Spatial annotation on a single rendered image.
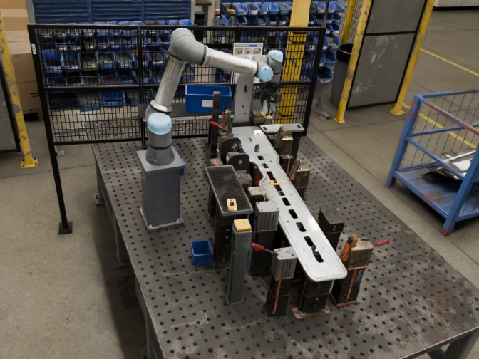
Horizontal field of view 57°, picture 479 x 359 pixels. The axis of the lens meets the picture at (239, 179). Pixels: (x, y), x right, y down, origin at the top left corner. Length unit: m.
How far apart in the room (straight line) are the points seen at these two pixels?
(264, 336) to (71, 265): 1.76
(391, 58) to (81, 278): 4.24
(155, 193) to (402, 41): 4.08
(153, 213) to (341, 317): 1.10
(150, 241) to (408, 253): 1.42
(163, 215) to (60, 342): 1.01
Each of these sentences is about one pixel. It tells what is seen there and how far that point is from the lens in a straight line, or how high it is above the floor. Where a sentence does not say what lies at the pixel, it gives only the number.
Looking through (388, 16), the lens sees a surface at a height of 1.24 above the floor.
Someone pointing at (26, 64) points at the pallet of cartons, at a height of 0.63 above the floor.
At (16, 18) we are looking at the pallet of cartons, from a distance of 6.40.
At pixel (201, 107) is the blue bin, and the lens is 3.01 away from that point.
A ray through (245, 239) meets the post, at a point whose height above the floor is 1.10.
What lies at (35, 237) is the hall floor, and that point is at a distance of 3.69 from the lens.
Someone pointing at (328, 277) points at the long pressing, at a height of 1.00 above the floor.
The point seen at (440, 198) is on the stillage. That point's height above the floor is 0.16.
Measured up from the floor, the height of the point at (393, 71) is 0.58.
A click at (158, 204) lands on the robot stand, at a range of 2.42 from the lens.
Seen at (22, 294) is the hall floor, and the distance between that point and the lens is 3.30.
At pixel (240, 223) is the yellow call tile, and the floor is 1.16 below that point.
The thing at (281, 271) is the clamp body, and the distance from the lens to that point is 1.92.
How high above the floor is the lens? 2.33
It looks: 34 degrees down
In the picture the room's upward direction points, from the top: 6 degrees clockwise
